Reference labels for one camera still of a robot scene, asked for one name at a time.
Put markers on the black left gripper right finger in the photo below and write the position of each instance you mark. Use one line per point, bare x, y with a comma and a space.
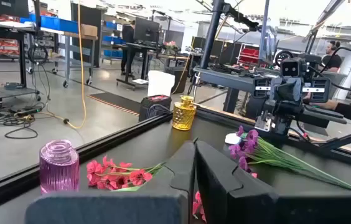
256, 208

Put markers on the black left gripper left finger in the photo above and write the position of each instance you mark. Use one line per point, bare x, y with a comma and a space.
116, 208

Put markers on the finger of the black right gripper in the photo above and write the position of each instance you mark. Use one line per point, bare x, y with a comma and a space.
276, 91
297, 90

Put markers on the red artificial flower bunch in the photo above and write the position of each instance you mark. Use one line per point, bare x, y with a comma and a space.
198, 205
107, 179

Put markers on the purple artificial flower bunch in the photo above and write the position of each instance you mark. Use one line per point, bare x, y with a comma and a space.
272, 155

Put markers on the white artificial tulip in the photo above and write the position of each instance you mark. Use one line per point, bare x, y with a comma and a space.
232, 139

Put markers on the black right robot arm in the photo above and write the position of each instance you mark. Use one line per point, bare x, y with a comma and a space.
318, 115

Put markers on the pink ribbed glass vase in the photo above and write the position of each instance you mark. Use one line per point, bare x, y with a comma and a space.
58, 168

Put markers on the yellow dimpled glass vase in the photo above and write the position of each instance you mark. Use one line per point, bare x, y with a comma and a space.
183, 115

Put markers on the pink artificial tulip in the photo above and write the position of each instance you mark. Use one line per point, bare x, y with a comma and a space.
254, 175

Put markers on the person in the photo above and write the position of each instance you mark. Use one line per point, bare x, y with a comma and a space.
331, 59
128, 43

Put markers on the red bin rack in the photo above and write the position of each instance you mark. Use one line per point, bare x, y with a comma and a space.
248, 54

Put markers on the grey side desk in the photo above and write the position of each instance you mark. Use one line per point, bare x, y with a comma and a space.
225, 79

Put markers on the black work mat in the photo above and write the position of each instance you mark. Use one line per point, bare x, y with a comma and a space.
116, 141

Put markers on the black round rig pole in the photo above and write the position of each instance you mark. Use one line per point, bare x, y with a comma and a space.
211, 34

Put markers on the black floor mat striped edge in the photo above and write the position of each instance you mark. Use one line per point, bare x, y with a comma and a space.
113, 101

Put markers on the black box with red top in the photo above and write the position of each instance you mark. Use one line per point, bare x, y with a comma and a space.
155, 107

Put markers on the distant pink flower bunch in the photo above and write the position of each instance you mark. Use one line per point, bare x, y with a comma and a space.
170, 45

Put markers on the black power strip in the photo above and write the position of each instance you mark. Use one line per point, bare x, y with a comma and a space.
27, 110

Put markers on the black standing desk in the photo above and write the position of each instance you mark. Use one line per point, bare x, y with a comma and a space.
144, 62

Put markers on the black computer monitor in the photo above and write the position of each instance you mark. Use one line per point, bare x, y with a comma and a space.
146, 29

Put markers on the grey wheeled workbench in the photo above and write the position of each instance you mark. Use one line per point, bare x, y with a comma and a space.
67, 59

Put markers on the brown cardboard box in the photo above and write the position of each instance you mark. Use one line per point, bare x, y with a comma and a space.
89, 30

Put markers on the blue plastic bin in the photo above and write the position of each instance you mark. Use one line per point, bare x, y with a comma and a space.
69, 25
49, 22

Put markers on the black tall cabinet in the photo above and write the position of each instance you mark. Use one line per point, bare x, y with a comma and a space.
90, 12

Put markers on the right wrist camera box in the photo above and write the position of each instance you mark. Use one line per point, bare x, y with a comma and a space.
292, 67

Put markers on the black diagonal frame strut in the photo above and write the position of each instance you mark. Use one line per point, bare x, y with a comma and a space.
349, 138

